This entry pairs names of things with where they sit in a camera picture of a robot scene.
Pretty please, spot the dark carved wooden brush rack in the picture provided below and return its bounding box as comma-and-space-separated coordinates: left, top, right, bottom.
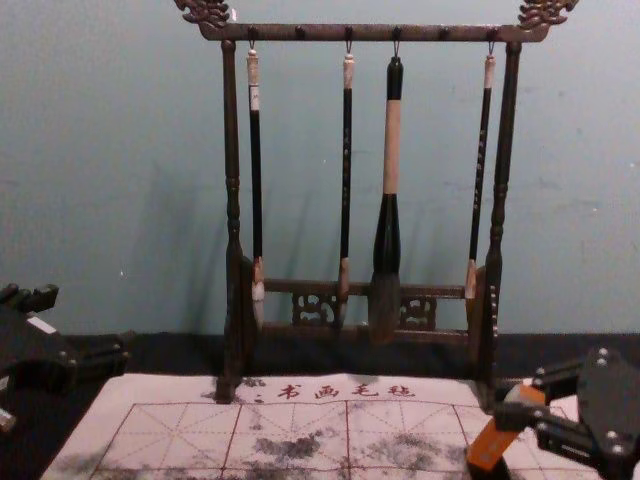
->
172, 0, 581, 414

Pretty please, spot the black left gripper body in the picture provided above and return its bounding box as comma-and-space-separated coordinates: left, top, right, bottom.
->
0, 303, 80, 397

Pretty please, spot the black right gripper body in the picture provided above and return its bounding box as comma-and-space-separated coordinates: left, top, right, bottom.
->
576, 346, 640, 480

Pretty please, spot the black brush with white bristles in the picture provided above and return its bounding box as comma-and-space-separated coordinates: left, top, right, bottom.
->
245, 46, 267, 332

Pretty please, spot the white felt mat red grid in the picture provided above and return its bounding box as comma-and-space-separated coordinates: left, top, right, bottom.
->
42, 371, 569, 480

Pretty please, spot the large brush with cream handle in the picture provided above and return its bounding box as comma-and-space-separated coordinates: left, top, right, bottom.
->
368, 55, 406, 347

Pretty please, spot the black table cloth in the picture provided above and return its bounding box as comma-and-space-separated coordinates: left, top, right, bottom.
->
0, 328, 640, 480

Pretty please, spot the orange rectangular block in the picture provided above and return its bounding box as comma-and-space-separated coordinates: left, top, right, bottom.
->
464, 382, 547, 469

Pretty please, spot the thin black calligraphy brush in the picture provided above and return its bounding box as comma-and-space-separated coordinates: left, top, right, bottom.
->
464, 53, 498, 322
335, 53, 358, 332

